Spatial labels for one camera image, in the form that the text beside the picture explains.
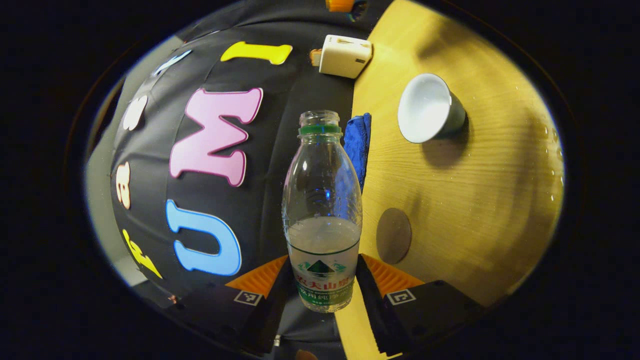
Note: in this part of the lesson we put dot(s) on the white teacup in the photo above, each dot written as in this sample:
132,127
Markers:
425,107

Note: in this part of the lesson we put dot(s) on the blue folded towel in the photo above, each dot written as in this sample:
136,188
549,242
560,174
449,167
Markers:
357,145

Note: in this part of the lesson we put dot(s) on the round brown coaster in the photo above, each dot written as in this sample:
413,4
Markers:
394,236

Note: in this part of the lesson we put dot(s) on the white toaster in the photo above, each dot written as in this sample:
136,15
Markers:
345,56

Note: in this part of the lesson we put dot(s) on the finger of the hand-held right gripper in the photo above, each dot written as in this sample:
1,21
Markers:
340,5

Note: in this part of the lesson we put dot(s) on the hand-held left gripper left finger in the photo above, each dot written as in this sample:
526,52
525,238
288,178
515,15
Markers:
270,315

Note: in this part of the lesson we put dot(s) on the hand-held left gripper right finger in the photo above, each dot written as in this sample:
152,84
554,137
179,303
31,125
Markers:
377,312

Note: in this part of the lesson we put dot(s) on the clear plastic water bottle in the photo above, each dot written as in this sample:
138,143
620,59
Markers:
322,200

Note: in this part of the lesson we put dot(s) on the black backdrop cloth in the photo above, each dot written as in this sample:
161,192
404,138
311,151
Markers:
280,95

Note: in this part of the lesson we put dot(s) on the toast slice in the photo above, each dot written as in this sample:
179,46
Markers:
315,57

